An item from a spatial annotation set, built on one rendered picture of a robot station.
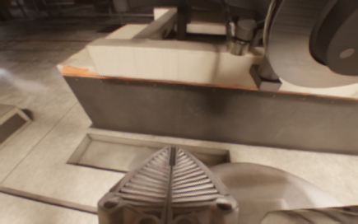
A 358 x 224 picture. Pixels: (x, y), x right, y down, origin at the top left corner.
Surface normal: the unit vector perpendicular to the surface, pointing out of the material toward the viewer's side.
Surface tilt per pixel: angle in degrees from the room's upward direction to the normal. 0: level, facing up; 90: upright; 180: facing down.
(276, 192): 68
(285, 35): 104
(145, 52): 90
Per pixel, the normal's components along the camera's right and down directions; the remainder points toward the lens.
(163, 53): -0.12, 0.69
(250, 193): 0.00, 0.40
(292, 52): -0.12, 0.84
